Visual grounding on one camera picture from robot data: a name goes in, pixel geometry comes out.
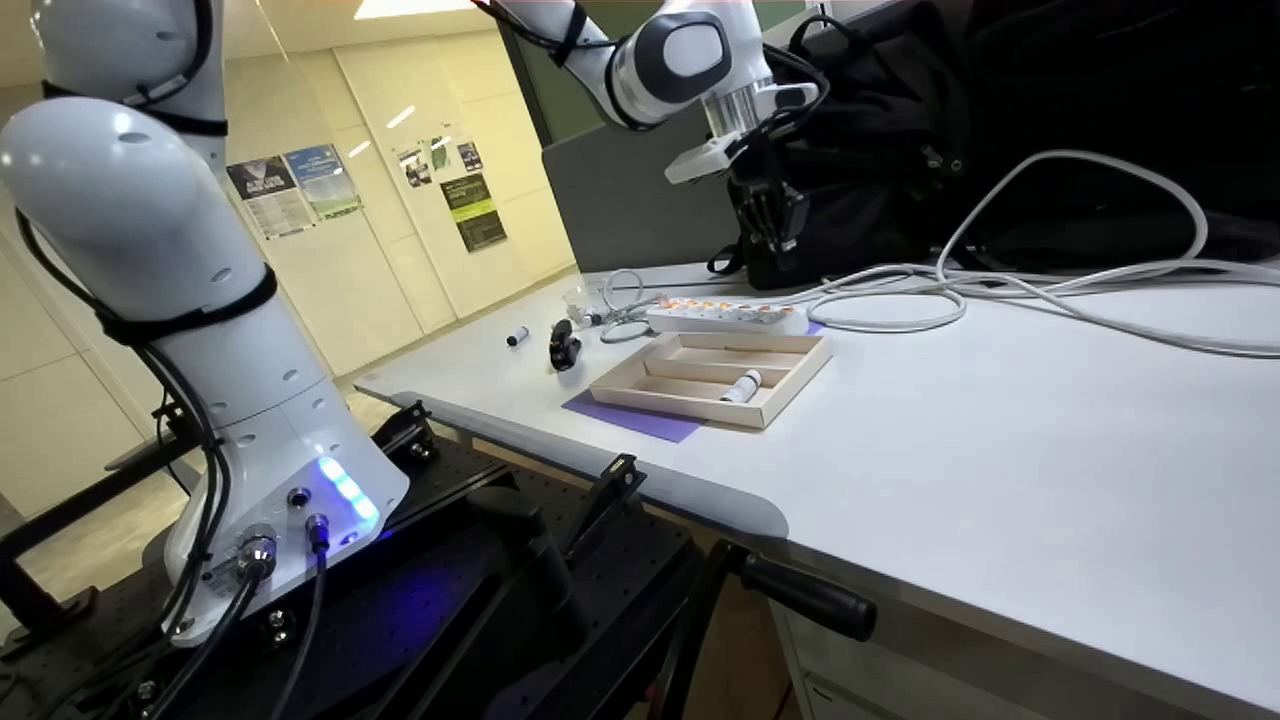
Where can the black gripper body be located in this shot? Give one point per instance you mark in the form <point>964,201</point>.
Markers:
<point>767,196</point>

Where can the black table clamp lever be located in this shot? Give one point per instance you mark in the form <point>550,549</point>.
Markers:
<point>604,488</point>

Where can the grey panel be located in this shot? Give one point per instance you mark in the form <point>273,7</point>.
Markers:
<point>626,201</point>

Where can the black bag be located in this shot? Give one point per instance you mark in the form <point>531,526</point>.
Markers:
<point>1012,122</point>

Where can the small black object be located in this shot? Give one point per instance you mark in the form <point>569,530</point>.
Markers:
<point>567,346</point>

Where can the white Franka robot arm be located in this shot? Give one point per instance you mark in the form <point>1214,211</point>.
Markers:
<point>162,252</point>

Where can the small white tube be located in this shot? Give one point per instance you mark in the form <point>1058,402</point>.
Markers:
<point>742,387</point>

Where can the small square dark poster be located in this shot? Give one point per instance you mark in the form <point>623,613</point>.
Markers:
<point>469,153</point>

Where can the white plug adapter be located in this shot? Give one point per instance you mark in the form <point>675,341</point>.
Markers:
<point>586,310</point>

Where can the green and black poster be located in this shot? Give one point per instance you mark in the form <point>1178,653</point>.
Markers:
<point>464,196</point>

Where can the small pale poster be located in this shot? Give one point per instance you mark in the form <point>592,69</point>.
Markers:
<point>443,153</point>

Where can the blue poster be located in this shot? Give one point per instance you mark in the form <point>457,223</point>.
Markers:
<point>325,182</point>

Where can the small grey cylinder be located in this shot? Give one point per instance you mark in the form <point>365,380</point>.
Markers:
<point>518,337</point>

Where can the purple mat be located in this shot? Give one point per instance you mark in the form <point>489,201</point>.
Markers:
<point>635,419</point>

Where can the dark and white poster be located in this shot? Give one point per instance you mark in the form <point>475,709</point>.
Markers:
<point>269,196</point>

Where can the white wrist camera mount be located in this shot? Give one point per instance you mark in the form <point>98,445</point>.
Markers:
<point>722,142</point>

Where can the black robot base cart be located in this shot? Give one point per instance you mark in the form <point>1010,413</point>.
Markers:
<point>443,601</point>

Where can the black and yellow poster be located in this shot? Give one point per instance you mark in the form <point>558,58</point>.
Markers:
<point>482,229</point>

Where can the wooden compartment tray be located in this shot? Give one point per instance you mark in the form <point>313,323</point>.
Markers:
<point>715,372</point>

